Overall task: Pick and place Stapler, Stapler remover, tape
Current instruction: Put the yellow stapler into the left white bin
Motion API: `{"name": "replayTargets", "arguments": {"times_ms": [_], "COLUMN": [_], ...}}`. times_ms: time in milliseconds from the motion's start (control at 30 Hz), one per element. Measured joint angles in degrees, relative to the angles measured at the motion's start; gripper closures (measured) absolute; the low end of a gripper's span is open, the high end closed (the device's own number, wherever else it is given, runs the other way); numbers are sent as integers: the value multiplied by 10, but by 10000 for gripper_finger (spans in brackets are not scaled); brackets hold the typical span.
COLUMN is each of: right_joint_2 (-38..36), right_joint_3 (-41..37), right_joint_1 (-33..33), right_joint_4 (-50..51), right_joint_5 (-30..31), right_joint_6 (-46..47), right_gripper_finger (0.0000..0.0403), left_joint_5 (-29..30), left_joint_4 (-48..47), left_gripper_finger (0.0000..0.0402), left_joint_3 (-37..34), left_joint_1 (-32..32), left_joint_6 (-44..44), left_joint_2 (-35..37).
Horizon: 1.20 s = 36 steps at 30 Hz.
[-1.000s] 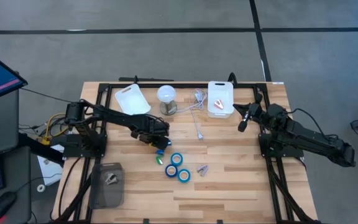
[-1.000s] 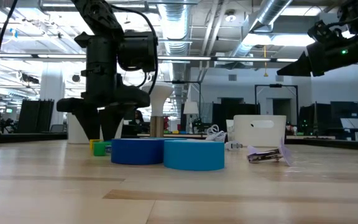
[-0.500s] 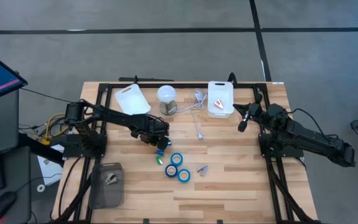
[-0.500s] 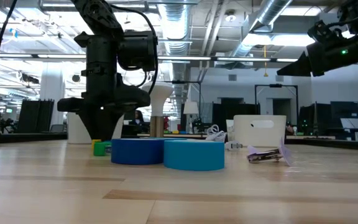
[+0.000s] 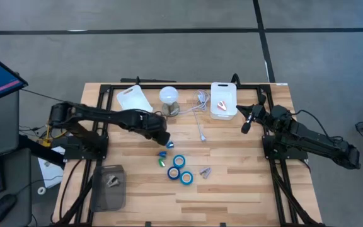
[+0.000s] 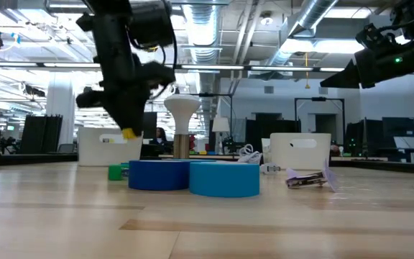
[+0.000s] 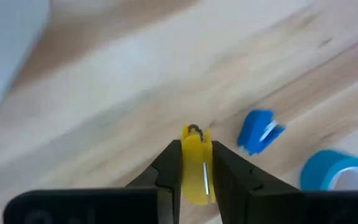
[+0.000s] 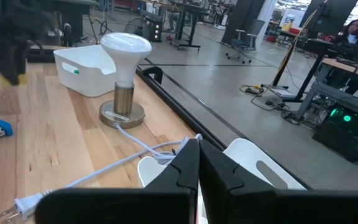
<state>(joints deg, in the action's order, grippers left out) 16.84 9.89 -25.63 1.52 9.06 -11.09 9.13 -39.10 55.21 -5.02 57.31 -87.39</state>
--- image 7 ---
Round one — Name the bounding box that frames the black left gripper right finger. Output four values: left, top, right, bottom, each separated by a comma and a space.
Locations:
211, 141, 358, 224

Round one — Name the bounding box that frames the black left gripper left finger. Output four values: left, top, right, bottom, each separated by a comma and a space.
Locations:
3, 139, 183, 224

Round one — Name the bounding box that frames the yellow mini stapler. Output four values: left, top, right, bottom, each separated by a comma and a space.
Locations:
180, 124, 216, 206

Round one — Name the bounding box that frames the blue mini stapler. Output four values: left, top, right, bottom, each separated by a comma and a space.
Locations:
236, 108, 287, 156

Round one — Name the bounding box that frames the teal tape roll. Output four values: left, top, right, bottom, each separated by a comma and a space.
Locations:
300, 149, 358, 192

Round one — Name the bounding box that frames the white plastic storage bin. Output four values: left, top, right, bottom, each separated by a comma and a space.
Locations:
0, 0, 51, 124

